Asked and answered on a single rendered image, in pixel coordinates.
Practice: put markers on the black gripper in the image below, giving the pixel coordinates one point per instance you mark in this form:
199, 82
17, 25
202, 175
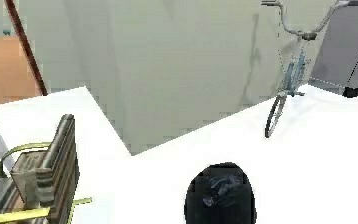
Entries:
220, 200

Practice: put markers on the pale blue bicycle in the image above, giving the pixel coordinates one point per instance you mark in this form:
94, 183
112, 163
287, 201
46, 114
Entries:
295, 71

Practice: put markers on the brown door frame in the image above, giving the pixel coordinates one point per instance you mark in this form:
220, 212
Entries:
26, 46

